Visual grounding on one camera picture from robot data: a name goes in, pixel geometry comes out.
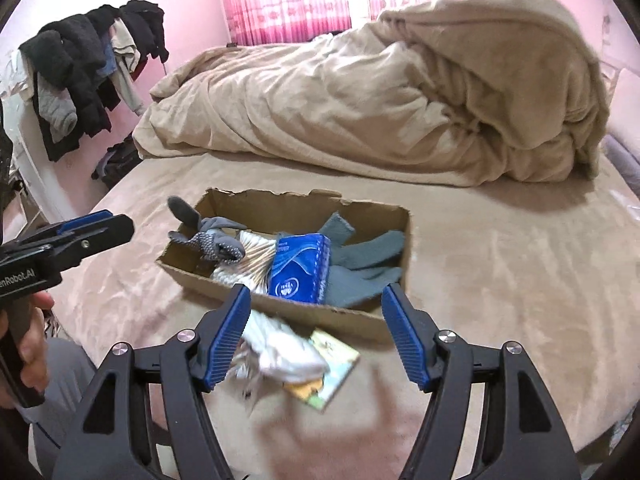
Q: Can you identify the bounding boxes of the beige duvet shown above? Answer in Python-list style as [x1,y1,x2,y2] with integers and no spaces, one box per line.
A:
[133,0,611,189]

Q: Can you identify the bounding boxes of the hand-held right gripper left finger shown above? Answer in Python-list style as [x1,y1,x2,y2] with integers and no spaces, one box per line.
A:
[52,283,252,480]

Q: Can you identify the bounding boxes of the person's left hand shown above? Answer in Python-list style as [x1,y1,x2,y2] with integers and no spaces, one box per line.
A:
[0,291,55,409]

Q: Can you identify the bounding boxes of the blue tissue packet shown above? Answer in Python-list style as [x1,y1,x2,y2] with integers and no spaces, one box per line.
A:
[267,233,332,305]

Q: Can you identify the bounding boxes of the person's grey trouser leg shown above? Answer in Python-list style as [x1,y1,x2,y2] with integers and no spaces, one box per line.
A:
[28,336,99,480]

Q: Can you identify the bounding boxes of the pile of dark clothes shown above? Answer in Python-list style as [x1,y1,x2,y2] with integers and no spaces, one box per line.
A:
[19,0,170,163]

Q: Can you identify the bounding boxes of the torn cardboard box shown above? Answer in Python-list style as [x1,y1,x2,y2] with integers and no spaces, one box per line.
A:
[156,188,412,345]

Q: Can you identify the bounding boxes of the pack of cotton swabs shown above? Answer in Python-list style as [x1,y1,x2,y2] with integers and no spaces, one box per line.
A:
[209,231,279,293]

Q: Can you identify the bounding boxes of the white plastic bag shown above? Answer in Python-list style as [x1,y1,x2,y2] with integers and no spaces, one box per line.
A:
[223,309,332,418]

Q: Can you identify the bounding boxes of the small picture card packet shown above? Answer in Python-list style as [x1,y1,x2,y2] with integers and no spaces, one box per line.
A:
[281,329,362,413]

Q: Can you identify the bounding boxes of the dotted grey glove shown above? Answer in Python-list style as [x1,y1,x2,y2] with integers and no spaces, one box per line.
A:
[167,196,249,264]

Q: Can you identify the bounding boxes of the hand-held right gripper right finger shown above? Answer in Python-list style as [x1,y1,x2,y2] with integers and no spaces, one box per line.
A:
[381,282,584,480]

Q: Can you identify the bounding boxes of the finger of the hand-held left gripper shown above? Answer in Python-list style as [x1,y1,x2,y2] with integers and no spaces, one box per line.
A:
[0,209,136,277]

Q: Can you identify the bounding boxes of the dark bag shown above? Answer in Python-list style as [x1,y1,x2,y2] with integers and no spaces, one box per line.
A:
[91,133,144,192]

